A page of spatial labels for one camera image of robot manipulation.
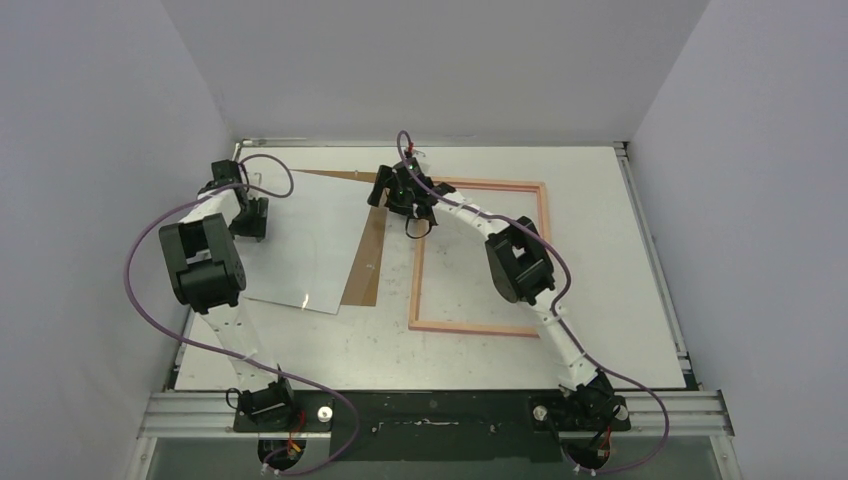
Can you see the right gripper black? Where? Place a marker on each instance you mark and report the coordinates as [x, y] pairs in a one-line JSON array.
[[390, 189]]

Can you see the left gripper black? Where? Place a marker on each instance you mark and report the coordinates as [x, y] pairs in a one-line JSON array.
[[256, 227]]

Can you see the clear plastic sheet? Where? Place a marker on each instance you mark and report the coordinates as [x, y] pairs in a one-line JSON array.
[[271, 265]]

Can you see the light wooden picture frame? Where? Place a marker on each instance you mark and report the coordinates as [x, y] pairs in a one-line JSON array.
[[414, 321]]

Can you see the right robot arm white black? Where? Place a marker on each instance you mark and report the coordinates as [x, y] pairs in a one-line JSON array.
[[520, 266]]

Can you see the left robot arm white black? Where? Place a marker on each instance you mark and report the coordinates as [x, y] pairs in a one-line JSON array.
[[207, 274]]

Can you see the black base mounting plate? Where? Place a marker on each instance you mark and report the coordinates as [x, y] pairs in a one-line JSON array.
[[441, 445]]

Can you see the brown frame backing board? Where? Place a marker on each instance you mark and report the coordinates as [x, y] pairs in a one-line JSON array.
[[368, 265]]

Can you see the aluminium rail front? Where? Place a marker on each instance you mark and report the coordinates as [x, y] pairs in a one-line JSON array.
[[208, 415]]

